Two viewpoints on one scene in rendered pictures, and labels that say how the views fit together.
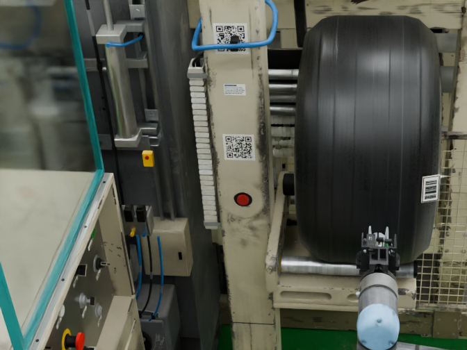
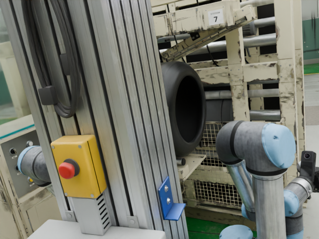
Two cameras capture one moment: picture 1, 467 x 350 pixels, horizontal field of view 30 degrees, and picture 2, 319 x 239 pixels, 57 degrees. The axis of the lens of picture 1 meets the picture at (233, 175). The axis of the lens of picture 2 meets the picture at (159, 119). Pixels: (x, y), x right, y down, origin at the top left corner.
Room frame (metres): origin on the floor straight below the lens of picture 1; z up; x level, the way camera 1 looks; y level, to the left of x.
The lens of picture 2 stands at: (0.03, -0.97, 1.64)
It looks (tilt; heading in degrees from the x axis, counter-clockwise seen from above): 15 degrees down; 22
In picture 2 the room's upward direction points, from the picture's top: 10 degrees counter-clockwise
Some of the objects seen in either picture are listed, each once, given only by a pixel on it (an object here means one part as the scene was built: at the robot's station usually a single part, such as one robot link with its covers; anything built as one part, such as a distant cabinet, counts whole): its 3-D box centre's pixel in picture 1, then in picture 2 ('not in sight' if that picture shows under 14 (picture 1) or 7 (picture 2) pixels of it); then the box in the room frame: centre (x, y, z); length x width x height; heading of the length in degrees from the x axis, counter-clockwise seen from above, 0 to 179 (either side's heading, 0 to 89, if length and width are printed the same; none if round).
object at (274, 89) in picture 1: (274, 105); not in sight; (2.18, -0.14, 1.05); 0.20 x 0.15 x 0.30; 79
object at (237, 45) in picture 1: (235, 25); not in sight; (1.79, -0.03, 1.51); 0.19 x 0.19 x 0.06; 79
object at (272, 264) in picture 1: (279, 228); not in sight; (1.79, -0.11, 0.90); 0.40 x 0.03 x 0.10; 169
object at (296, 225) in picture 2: not in sight; (286, 222); (1.00, -0.98, 0.94); 0.11 x 0.08 x 0.11; 63
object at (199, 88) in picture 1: (207, 148); not in sight; (1.77, 0.06, 1.19); 0.05 x 0.04 x 0.48; 169
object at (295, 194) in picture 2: not in sight; (290, 200); (0.99, -0.99, 1.04); 0.11 x 0.08 x 0.09; 153
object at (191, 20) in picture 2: not in sight; (188, 21); (2.03, -0.46, 1.71); 0.61 x 0.25 x 0.15; 79
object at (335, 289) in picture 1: (344, 285); (160, 169); (1.62, -0.26, 0.83); 0.36 x 0.09 x 0.06; 79
